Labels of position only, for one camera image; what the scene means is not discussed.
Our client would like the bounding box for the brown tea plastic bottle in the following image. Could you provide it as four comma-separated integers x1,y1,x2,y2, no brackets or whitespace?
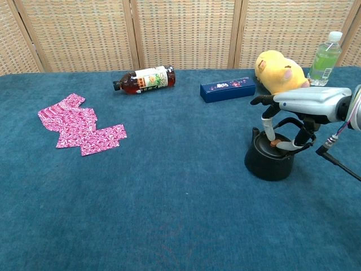
113,64,176,95

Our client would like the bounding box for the wicker folding screen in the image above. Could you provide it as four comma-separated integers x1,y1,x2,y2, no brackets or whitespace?
0,0,361,77

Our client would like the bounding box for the pink patterned cloth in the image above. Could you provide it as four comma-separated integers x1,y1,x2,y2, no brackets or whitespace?
38,93,128,157

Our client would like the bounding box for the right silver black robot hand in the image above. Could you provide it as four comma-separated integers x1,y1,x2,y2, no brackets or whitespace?
250,86,353,153

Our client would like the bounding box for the dark blue rectangular box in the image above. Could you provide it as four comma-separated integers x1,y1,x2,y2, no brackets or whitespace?
200,76,257,104

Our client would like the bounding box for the clear water bottle green label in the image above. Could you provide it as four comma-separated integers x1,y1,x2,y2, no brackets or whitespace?
308,31,344,87

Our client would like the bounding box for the blue carpet table mat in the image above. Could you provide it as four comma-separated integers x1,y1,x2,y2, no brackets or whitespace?
0,67,361,271

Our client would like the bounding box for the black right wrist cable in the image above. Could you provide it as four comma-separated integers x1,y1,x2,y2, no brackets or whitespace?
315,112,361,182

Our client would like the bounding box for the yellow plush toy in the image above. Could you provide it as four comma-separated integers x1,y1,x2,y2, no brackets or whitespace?
254,49,311,95

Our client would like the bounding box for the black cast iron teapot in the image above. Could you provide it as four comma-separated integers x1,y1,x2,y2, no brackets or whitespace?
244,117,316,182

